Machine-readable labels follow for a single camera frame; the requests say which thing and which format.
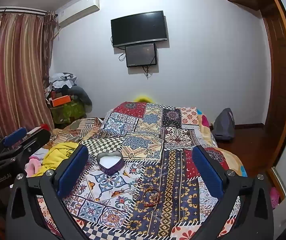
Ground striped red curtain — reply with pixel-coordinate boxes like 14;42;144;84
0;11;56;138

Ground red string bracelet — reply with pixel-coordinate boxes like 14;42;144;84
143;195;162;209

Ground pile of clothes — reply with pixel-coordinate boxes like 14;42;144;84
48;72;79;92

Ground brown striped blanket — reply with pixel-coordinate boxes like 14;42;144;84
50;117;106;144

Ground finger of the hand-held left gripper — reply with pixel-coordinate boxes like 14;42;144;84
0;127;28;157
0;129;51;167

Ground black monitor cable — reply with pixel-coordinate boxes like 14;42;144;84
143;65;154;79

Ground yellow round object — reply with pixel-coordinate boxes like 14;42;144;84
135;94;155;103

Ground green patterned bag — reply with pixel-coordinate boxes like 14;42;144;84
50;100;87;126

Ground purple heart-shaped tin box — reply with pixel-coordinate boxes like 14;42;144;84
97;151;124;176

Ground white air conditioner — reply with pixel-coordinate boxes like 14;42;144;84
57;0;100;28

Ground yellow cartoon towel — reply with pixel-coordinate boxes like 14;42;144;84
34;142;80;178

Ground wooden wardrobe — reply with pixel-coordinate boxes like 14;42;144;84
219;0;286;172

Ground black wall television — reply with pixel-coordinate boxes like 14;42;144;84
111;11;169;48

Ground pink cloth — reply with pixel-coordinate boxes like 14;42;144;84
26;156;44;178

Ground pink slippers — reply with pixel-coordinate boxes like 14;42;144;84
269;187;281;209

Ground floral orange quilt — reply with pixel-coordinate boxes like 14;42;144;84
197;109;247;178

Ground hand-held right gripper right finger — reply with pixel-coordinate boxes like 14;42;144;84
192;145;275;240

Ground red cord bracelet with charm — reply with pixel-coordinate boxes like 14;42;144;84
143;186;159;200

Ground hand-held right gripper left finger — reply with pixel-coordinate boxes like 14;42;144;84
5;145;89;240

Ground orange box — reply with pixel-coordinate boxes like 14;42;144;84
50;95;72;107

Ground grey bag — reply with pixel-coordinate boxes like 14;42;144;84
212;108;235;141

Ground small black wall monitor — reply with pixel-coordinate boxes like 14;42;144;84
125;43;158;68

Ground curtain rail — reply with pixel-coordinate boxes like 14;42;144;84
0;7;47;16

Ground patchwork printed blanket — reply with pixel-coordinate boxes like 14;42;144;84
36;102;246;240

